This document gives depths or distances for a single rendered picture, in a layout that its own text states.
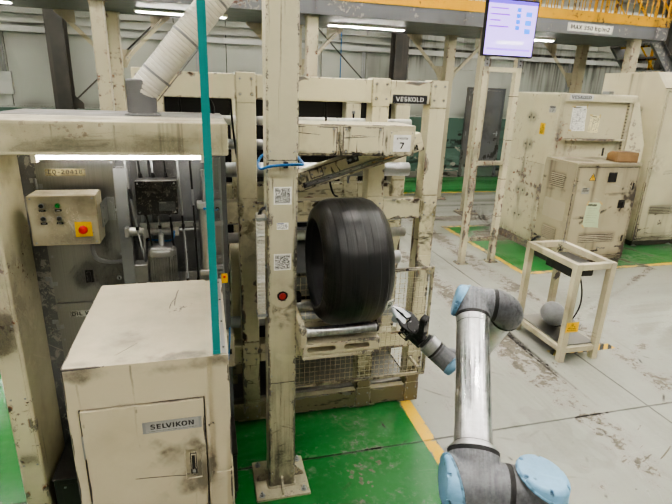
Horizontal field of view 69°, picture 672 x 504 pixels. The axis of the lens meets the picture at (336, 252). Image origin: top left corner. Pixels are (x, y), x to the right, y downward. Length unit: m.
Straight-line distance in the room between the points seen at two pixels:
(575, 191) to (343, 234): 4.55
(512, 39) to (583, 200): 1.99
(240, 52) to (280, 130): 9.10
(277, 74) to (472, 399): 1.35
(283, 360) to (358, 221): 0.74
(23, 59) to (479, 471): 10.88
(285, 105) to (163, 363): 1.11
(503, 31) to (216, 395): 5.06
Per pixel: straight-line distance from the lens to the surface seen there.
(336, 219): 2.05
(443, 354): 2.18
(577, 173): 6.24
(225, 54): 11.07
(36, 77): 11.44
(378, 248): 2.03
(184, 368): 1.36
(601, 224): 6.66
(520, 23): 5.95
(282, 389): 2.42
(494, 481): 1.53
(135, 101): 2.28
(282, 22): 2.02
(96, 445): 1.49
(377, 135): 2.39
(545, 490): 1.53
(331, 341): 2.23
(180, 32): 2.27
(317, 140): 2.31
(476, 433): 1.57
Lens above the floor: 1.93
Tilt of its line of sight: 18 degrees down
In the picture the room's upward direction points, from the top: 2 degrees clockwise
